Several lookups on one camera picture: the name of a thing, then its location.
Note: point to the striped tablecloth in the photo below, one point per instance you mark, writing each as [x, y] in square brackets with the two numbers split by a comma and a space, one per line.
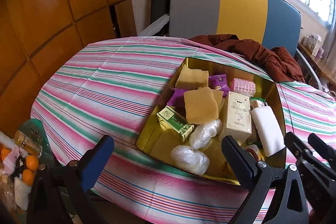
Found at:
[111, 87]

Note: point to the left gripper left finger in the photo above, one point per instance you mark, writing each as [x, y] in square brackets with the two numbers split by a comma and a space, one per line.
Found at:
[94, 161]

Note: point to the grey yellow blue chair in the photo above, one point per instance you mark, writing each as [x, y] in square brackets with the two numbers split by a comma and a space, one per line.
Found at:
[271, 23]

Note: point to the wooden desk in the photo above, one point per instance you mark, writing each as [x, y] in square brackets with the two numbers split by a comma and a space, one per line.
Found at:
[324, 73]

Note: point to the wooden wardrobe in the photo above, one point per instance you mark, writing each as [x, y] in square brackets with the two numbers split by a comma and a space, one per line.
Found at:
[39, 36]

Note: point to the white carton on desk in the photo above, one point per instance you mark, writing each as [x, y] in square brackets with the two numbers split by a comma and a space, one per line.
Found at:
[314, 43]

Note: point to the dark red cloth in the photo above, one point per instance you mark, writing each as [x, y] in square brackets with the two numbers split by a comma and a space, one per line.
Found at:
[278, 63]

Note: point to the small yellow sponge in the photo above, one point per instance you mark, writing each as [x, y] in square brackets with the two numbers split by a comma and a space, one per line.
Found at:
[191, 79]

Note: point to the orange fruits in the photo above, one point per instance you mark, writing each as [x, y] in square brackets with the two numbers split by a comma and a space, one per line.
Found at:
[16, 165]

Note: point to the purple snack pouch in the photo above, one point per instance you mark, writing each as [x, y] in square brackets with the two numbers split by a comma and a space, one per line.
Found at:
[177, 99]

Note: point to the green tea box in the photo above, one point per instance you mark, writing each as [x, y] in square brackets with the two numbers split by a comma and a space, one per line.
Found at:
[173, 121]

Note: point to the cream cardboard box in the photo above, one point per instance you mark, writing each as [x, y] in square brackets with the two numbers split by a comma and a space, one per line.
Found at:
[236, 118]

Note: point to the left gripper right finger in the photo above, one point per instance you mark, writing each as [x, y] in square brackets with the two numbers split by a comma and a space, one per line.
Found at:
[241, 162]

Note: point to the purple packet with label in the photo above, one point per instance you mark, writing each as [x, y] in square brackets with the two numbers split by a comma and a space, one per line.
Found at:
[219, 82]

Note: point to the large yellow sponge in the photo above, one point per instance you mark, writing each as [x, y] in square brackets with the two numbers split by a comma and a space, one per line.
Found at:
[202, 105]

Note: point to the yellow knit sock bundle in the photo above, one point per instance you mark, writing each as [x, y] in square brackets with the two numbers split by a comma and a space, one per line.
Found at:
[255, 152]

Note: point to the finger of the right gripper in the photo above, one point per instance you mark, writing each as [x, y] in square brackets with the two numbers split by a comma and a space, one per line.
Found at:
[302, 154]
[324, 150]

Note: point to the white plastic bag ball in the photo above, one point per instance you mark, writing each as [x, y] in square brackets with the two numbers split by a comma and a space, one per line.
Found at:
[190, 160]

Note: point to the gold metal tray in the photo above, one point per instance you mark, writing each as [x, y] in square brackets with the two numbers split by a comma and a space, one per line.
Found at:
[158, 142]

